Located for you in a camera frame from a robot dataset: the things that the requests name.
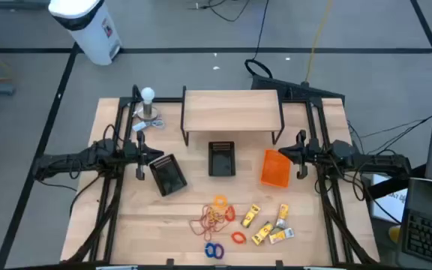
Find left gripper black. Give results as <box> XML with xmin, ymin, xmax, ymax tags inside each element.
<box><xmin>124</xmin><ymin>130</ymin><xmax>165</xmax><ymax>181</ymax></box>

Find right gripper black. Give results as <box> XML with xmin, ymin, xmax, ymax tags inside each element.
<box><xmin>278</xmin><ymin>130</ymin><xmax>321</xmax><ymax>180</ymax></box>

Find yellow rubber band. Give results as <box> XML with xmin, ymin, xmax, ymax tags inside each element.
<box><xmin>206</xmin><ymin>208</ymin><xmax>223</xmax><ymax>223</ymax></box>
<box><xmin>208</xmin><ymin>208</ymin><xmax>225</xmax><ymax>226</ymax></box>

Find blue coil wristband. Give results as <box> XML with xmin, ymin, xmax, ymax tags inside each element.
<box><xmin>204</xmin><ymin>241</ymin><xmax>217</xmax><ymax>259</ymax></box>

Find white bulb desk lamp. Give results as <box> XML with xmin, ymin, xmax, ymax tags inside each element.
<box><xmin>136</xmin><ymin>86</ymin><xmax>160</xmax><ymax>122</ymax></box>

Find dark gray side desk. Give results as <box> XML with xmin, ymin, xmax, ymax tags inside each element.
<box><xmin>394</xmin><ymin>178</ymin><xmax>432</xmax><ymax>270</ymax></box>

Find orange slotted plastic basket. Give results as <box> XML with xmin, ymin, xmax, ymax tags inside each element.
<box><xmin>259</xmin><ymin>148</ymin><xmax>292</xmax><ymax>189</ymax></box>

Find black slotted plastic basket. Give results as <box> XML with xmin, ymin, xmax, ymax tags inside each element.
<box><xmin>208</xmin><ymin>141</ymin><xmax>237</xmax><ymax>178</ymax></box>
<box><xmin>148</xmin><ymin>153</ymin><xmax>188</xmax><ymax>197</ymax></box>

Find wooden shelf riser black legs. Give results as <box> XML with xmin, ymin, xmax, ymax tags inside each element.
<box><xmin>180</xmin><ymin>85</ymin><xmax>287</xmax><ymax>147</ymax></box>

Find rubber band pile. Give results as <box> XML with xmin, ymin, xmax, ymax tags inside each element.
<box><xmin>189</xmin><ymin>204</ymin><xmax>232</xmax><ymax>242</ymax></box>

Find black diagonal stand bar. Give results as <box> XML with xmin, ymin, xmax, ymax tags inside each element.
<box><xmin>365</xmin><ymin>163</ymin><xmax>427</xmax><ymax>200</ymax></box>

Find white paper sheet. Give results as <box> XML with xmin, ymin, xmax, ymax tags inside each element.
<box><xmin>369</xmin><ymin>174</ymin><xmax>408</xmax><ymax>225</ymax></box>

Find small yellow floor object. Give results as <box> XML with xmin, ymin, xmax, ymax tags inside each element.
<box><xmin>388</xmin><ymin>224</ymin><xmax>403</xmax><ymax>245</ymax></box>

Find white trash can black liner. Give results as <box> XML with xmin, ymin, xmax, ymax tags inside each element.
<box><xmin>47</xmin><ymin>0</ymin><xmax>123</xmax><ymax>67</ymax></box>

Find black computer keyboard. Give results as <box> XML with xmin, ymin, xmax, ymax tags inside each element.
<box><xmin>401</xmin><ymin>208</ymin><xmax>432</xmax><ymax>269</ymax></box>

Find white cable with adapter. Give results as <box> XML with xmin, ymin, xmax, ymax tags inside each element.
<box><xmin>131</xmin><ymin>118</ymin><xmax>166</xmax><ymax>132</ymax></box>

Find black metal rig frame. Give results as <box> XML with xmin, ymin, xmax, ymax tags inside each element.
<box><xmin>60</xmin><ymin>84</ymin><xmax>380</xmax><ymax>268</ymax></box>

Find black hanging cable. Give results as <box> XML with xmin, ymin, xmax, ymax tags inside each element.
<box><xmin>244</xmin><ymin>0</ymin><xmax>274</xmax><ymax>80</ymax></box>

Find yellow hanging cable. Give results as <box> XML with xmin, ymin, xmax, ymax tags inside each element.
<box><xmin>304</xmin><ymin>0</ymin><xmax>333</xmax><ymax>84</ymax></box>

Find black floor cable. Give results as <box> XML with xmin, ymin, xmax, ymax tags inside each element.
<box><xmin>185</xmin><ymin>0</ymin><xmax>253</xmax><ymax>23</ymax></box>

